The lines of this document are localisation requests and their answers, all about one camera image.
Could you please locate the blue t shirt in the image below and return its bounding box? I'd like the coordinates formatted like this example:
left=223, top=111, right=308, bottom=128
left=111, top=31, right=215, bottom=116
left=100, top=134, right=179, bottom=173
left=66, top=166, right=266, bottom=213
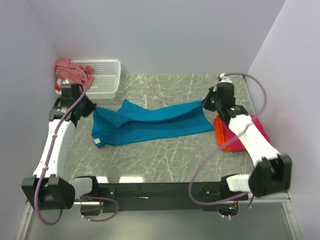
left=91, top=99, right=214, bottom=148

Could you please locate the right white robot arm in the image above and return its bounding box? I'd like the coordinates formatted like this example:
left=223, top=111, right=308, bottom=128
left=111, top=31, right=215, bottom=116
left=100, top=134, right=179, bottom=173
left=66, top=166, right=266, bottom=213
left=202, top=82, right=292, bottom=200

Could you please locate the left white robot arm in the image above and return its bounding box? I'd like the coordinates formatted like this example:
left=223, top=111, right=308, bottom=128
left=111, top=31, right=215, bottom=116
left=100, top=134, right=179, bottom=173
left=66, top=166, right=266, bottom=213
left=21, top=83, right=100, bottom=211

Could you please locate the salmon crumpled t shirt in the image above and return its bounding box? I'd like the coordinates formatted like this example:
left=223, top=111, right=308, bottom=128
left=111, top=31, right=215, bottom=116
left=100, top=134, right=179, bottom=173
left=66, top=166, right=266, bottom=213
left=55, top=59, right=95, bottom=88

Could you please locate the white plastic basket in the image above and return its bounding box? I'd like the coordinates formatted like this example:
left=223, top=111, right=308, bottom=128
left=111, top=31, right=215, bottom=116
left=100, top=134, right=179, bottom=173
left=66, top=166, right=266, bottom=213
left=71, top=59, right=121, bottom=100

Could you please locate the orange folded t shirt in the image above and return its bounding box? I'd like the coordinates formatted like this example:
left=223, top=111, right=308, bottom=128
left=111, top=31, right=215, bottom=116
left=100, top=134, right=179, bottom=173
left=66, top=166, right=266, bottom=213
left=213, top=115, right=232, bottom=146

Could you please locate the pink folded t shirt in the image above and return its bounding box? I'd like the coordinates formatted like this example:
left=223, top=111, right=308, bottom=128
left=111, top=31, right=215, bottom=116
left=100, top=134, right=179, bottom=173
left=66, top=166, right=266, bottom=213
left=221, top=114, right=272, bottom=153

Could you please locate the black base beam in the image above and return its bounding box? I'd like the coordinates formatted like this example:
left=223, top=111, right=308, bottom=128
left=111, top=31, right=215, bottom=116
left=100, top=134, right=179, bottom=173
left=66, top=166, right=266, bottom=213
left=69, top=181, right=250, bottom=216

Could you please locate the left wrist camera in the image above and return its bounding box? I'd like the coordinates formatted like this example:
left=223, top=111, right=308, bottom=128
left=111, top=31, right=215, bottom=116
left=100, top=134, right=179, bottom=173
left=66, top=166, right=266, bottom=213
left=54, top=78, right=72, bottom=94

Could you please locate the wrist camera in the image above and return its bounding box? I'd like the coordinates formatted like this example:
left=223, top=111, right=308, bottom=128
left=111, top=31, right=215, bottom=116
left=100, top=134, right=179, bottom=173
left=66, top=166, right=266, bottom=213
left=217, top=73, right=233, bottom=85
left=54, top=78, right=72, bottom=94

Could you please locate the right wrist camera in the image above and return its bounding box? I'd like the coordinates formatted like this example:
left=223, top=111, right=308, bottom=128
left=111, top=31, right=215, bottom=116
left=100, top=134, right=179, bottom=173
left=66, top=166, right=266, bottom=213
left=217, top=73, right=233, bottom=85

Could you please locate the aluminium rail frame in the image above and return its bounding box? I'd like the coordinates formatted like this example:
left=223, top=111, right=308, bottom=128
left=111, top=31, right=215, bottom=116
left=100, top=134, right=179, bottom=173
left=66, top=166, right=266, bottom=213
left=73, top=192, right=291, bottom=206

